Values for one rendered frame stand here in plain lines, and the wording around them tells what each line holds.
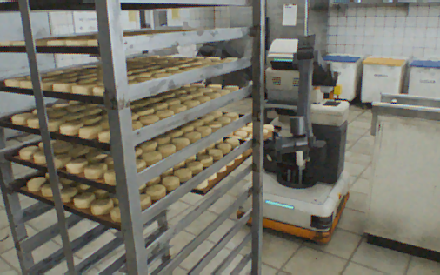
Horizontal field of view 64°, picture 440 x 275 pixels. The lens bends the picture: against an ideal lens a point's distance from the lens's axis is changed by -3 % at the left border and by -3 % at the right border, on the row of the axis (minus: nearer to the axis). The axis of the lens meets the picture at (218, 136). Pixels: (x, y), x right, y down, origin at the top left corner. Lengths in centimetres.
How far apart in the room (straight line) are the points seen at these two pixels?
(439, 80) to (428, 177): 343
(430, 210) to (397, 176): 25
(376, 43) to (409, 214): 431
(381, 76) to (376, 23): 101
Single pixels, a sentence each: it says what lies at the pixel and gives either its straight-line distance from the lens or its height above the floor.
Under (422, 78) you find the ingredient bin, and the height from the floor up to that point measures 54.
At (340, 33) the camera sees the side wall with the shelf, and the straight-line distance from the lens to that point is 648.
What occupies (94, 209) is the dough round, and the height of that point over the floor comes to 97.
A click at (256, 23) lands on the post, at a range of 115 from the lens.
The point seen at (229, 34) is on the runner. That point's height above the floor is 132.
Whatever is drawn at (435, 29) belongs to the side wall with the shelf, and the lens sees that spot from 618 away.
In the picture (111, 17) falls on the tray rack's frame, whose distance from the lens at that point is 64.
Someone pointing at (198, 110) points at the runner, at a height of 114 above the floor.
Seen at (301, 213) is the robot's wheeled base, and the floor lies 22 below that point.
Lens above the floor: 136
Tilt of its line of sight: 18 degrees down
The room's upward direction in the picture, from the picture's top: 2 degrees counter-clockwise
